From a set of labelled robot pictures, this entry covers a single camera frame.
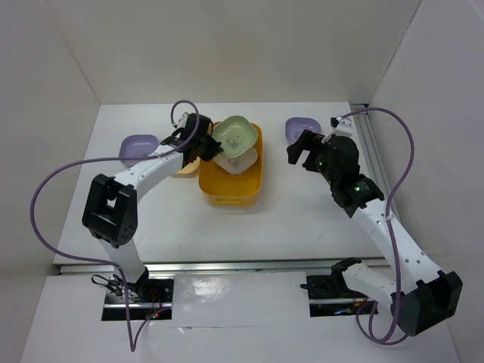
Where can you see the aluminium corner profile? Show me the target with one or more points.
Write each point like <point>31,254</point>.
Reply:
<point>370,152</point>

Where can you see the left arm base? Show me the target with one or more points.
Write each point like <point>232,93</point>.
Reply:
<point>155,302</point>

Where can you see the aluminium rail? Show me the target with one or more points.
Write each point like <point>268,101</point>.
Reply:
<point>223,267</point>

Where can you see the green plate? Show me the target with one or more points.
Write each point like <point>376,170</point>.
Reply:
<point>236,135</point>

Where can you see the purple plate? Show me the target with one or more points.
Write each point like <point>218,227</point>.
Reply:
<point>134,147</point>
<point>295,126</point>

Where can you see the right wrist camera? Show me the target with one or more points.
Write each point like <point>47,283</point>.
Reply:
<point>342,127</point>

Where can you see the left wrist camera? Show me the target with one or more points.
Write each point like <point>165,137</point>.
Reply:
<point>181,122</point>

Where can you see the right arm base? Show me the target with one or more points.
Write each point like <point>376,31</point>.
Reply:
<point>326,299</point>

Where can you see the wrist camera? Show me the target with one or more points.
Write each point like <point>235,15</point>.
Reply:
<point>181,122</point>
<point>342,127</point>

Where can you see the yellow plastic bin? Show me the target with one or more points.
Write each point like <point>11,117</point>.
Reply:
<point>223,189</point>

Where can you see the cream plate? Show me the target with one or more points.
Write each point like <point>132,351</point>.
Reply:
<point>238,165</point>

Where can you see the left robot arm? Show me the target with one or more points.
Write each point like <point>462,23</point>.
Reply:
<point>111,210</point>

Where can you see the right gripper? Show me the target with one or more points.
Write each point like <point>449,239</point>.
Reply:
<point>308,141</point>

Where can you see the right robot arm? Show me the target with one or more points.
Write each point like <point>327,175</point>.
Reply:
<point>422,294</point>

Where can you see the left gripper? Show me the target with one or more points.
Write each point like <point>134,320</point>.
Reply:
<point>213,150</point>

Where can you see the left yellow plate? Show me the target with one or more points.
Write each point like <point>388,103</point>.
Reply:
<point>189,171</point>

